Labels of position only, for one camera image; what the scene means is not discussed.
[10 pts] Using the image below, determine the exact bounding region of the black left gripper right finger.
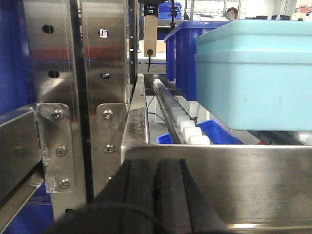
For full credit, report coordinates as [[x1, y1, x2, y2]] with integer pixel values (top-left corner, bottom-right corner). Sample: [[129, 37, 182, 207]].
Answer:
[[156, 159, 229, 234]]

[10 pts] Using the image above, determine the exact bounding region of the stainless steel shelf front rail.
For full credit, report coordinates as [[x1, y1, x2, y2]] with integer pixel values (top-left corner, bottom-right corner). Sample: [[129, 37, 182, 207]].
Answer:
[[123, 144, 312, 234]]

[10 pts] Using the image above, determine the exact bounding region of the steel shelf upright post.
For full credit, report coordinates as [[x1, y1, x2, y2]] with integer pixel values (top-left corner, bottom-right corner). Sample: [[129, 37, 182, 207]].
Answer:
[[23, 0, 133, 220]]

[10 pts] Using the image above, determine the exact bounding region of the person in background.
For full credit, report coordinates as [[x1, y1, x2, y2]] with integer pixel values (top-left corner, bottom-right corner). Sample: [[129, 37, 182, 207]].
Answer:
[[224, 7, 238, 21]]

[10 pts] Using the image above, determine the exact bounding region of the teal plastic bin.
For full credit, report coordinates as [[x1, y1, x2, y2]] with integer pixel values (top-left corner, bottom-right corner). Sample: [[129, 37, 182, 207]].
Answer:
[[195, 20, 312, 131]]

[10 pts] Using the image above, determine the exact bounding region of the blue plastic bin right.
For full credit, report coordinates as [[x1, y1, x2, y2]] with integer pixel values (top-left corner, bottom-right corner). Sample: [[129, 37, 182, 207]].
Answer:
[[164, 21, 227, 101]]

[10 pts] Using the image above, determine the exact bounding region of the steel corner bracket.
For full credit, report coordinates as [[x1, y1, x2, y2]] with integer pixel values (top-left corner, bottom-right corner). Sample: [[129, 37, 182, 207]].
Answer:
[[36, 103, 76, 194]]

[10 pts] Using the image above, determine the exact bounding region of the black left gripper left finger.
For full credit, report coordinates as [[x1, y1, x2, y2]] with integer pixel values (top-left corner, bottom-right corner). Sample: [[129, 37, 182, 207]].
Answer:
[[46, 159, 155, 234]]

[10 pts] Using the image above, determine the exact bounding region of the white roller track right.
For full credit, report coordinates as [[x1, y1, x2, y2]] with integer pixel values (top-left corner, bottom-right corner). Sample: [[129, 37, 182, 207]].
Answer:
[[153, 79, 211, 145]]

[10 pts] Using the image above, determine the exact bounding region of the cardboard box in background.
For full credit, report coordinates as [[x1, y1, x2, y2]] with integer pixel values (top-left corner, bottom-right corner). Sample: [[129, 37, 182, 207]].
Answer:
[[144, 15, 157, 57]]

